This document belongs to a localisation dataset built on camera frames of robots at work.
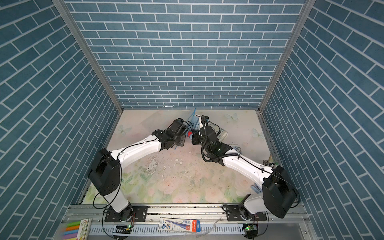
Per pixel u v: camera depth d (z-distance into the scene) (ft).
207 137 1.92
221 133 2.19
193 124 2.64
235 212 2.42
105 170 1.51
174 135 2.20
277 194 1.37
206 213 2.48
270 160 3.22
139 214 2.43
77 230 2.23
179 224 2.29
